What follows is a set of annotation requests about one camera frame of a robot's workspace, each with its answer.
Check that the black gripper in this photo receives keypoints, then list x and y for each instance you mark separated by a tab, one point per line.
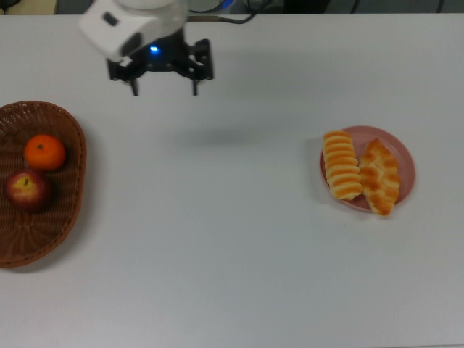
166	58

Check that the orange toy mandarin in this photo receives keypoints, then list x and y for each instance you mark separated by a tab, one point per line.
45	154

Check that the red toy apple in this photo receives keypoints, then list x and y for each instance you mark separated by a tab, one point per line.
27	192

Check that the striped toy bread roll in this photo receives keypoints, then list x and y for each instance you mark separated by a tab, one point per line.
340	163

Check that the braided toy bread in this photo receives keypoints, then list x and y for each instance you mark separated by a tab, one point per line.
380	177

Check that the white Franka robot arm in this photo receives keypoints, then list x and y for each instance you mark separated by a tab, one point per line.
119	25

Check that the brown woven basket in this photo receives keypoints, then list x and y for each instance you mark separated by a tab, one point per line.
54	224

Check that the pink plate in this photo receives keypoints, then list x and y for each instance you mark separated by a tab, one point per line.
406	163

